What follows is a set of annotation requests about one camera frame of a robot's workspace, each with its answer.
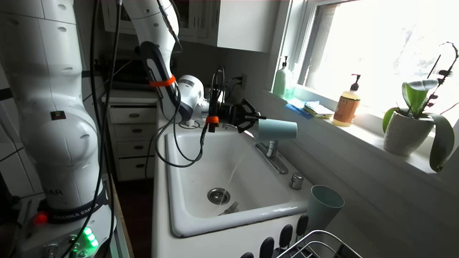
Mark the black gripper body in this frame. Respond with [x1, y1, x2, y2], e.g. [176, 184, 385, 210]
[219, 102, 249, 130]

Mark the teal plastic cup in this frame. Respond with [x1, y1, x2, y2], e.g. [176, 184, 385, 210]
[305, 185, 345, 234]
[255, 118, 299, 142]

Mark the white ceramic sink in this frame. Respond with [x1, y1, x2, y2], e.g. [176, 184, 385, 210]
[150, 118, 331, 258]

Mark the metal sink drain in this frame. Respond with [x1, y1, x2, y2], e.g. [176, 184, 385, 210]
[206, 187, 232, 207]

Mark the chrome faucet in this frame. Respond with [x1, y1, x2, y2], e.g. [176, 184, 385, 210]
[245, 128, 291, 177]

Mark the green soap pump bottle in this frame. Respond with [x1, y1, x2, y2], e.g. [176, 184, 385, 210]
[270, 55, 291, 99]

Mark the blue cloth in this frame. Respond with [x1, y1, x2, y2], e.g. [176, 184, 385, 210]
[283, 98, 312, 120]

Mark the amber soap pump bottle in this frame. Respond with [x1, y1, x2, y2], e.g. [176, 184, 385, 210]
[332, 74, 362, 128]

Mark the white drawer cabinet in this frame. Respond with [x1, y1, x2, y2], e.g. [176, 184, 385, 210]
[100, 91, 161, 184]

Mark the black countertop appliance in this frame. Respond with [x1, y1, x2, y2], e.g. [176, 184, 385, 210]
[91, 56, 154, 91]

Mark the dark dish rack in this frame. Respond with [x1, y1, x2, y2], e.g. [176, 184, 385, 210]
[237, 214, 364, 258]

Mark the white framed window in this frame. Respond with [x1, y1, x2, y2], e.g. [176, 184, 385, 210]
[266, 0, 459, 174]

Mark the orchid in white pot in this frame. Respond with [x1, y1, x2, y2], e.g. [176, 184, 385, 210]
[379, 41, 459, 174]

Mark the red knob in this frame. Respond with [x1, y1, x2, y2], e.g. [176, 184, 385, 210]
[31, 211, 50, 227]

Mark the orange strap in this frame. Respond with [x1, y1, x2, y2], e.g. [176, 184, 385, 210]
[147, 75, 177, 89]

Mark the white wall cabinet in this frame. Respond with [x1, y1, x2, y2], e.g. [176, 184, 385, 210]
[98, 0, 280, 55]

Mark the black cable bundle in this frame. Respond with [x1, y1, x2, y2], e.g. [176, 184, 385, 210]
[68, 0, 227, 258]

